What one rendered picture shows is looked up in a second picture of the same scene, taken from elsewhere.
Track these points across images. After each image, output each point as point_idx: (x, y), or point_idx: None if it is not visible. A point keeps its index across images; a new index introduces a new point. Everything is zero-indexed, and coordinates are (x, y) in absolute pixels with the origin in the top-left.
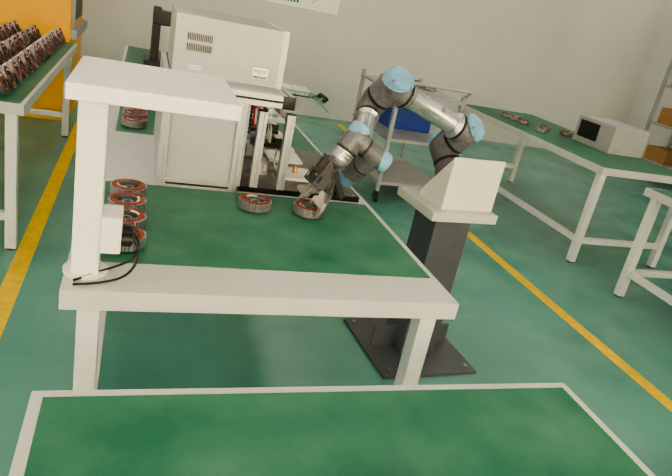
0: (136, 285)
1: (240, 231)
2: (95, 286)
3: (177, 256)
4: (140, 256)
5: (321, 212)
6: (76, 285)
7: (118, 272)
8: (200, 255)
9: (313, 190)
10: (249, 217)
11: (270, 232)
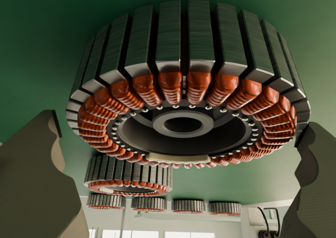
0: (285, 204)
1: (238, 183)
2: (271, 206)
3: (263, 199)
4: (248, 202)
5: (332, 136)
6: (264, 207)
7: (262, 204)
8: (273, 197)
9: (87, 233)
10: (186, 172)
11: (268, 172)
